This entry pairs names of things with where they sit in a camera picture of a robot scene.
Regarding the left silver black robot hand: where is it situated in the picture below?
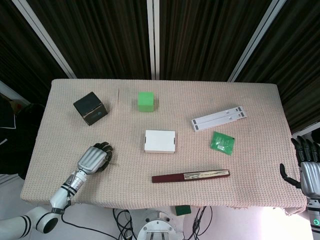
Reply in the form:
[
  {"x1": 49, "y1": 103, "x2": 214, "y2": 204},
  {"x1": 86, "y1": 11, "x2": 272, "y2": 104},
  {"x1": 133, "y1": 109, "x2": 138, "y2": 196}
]
[{"x1": 76, "y1": 141, "x2": 115, "y2": 176}]

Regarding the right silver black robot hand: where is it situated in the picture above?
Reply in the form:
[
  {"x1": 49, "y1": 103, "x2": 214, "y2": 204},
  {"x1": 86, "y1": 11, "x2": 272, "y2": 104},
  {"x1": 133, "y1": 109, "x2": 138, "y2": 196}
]
[{"x1": 279, "y1": 135, "x2": 320, "y2": 200}]

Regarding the round silver robot base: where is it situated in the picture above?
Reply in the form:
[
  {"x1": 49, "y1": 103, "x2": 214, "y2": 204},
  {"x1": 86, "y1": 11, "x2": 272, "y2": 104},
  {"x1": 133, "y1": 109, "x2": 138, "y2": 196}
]
[{"x1": 136, "y1": 209, "x2": 185, "y2": 240}]

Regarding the black cube box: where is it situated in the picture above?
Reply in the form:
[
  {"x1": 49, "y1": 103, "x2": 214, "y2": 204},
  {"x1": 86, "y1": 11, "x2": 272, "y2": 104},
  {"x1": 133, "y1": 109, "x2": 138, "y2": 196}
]
[{"x1": 72, "y1": 91, "x2": 109, "y2": 126}]

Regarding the flat white cardboard box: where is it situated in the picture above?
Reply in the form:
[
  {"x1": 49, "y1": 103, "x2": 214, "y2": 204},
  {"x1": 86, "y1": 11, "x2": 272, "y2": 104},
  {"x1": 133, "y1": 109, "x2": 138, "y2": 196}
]
[{"x1": 143, "y1": 129, "x2": 177, "y2": 154}]

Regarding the pink woven tablecloth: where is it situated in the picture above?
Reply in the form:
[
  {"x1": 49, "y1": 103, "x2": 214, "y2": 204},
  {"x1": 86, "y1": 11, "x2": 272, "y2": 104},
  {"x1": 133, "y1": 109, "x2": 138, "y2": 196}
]
[{"x1": 19, "y1": 79, "x2": 309, "y2": 216}]

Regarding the black round bag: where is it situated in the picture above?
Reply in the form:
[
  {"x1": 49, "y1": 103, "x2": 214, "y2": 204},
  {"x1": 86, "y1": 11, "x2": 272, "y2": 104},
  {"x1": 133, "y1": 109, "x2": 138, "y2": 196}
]
[{"x1": 16, "y1": 103, "x2": 47, "y2": 141}]

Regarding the green foam cube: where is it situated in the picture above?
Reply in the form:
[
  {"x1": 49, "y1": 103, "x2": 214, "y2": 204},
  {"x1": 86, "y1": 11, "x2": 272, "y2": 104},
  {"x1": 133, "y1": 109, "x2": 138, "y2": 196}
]
[{"x1": 137, "y1": 91, "x2": 155, "y2": 113}]

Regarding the maroon folding fan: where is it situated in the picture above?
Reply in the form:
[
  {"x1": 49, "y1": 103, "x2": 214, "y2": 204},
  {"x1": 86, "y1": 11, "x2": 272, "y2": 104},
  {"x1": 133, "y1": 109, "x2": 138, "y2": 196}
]
[{"x1": 151, "y1": 169, "x2": 231, "y2": 184}]

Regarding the green plastic packet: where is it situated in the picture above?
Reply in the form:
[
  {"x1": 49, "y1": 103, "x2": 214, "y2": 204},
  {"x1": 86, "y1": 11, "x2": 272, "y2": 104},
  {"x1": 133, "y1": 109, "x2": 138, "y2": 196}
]
[{"x1": 209, "y1": 131, "x2": 236, "y2": 156}]

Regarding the dark green block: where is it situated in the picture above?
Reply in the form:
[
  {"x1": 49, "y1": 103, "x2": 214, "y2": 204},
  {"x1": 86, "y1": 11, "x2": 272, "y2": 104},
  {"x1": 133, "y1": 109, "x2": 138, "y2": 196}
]
[{"x1": 174, "y1": 205, "x2": 192, "y2": 216}]

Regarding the dark pleated curtain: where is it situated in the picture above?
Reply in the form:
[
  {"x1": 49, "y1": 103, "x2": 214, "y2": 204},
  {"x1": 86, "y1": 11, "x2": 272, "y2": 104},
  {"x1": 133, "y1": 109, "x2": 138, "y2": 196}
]
[
  {"x1": 27, "y1": 0, "x2": 152, "y2": 80},
  {"x1": 0, "y1": 0, "x2": 70, "y2": 101},
  {"x1": 237, "y1": 0, "x2": 320, "y2": 133},
  {"x1": 159, "y1": 0, "x2": 273, "y2": 81}
]

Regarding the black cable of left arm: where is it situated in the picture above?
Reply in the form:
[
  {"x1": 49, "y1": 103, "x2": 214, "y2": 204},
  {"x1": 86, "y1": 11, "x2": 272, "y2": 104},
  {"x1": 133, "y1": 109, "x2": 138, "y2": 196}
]
[{"x1": 60, "y1": 213, "x2": 126, "y2": 240}]

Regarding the black floor cable bundle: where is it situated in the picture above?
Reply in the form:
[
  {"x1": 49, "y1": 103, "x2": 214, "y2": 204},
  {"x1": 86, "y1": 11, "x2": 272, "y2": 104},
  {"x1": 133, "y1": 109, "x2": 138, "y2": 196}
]
[
  {"x1": 112, "y1": 208, "x2": 137, "y2": 240},
  {"x1": 191, "y1": 206, "x2": 214, "y2": 240}
]

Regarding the white partition post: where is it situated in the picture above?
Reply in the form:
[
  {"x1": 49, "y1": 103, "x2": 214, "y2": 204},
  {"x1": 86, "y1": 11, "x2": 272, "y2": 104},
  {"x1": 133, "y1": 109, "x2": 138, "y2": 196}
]
[
  {"x1": 146, "y1": 0, "x2": 161, "y2": 81},
  {"x1": 14, "y1": 0, "x2": 77, "y2": 79},
  {"x1": 227, "y1": 0, "x2": 287, "y2": 82}
]

